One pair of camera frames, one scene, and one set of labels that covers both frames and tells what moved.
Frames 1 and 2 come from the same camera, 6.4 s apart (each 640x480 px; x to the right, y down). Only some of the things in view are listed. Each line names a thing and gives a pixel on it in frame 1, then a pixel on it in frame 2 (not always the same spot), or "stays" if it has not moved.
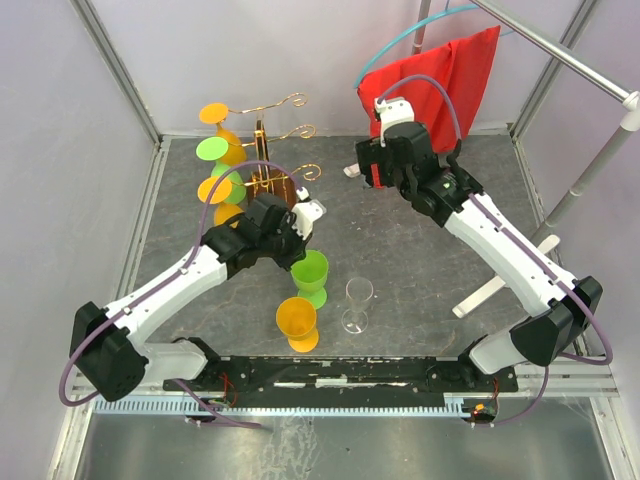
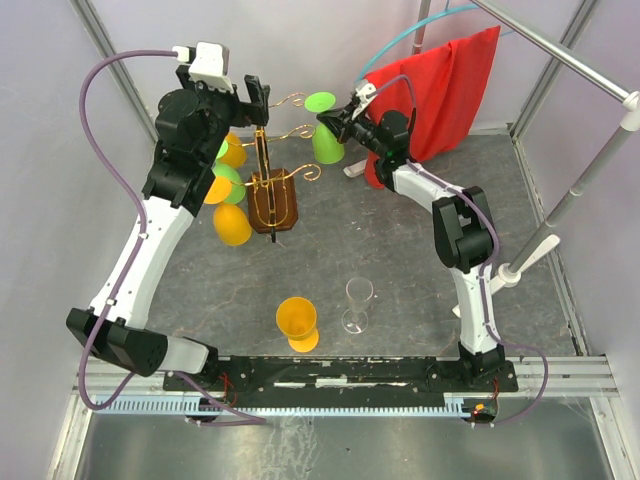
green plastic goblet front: [310, 274] → [325, 147]
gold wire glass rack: [264, 179] stays
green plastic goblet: [215, 148] stays
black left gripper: [300, 245] → [247, 114]
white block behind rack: [352, 171] stays
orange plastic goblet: [220, 193] stays
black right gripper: [370, 151] → [337, 120]
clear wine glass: [358, 292] stays
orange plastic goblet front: [296, 318] stays
